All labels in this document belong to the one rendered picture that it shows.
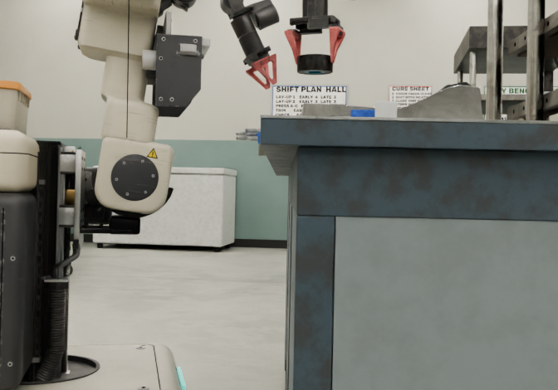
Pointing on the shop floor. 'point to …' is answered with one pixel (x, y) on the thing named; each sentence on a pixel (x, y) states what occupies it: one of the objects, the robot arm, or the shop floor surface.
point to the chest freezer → (189, 212)
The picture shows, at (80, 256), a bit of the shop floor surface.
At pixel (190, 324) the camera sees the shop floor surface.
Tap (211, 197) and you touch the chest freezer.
